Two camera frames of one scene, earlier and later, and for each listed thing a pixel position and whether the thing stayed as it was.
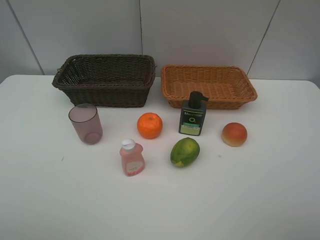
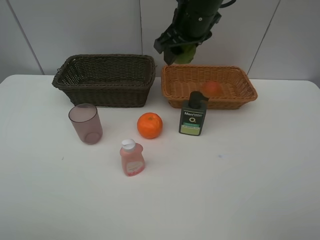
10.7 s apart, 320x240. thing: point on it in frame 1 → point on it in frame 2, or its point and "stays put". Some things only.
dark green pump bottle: (192, 114) stays put
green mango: (185, 152) → (187, 55)
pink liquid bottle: (131, 157) stays put
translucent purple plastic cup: (85, 119) stays put
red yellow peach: (234, 134) → (212, 89)
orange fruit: (149, 125) stays put
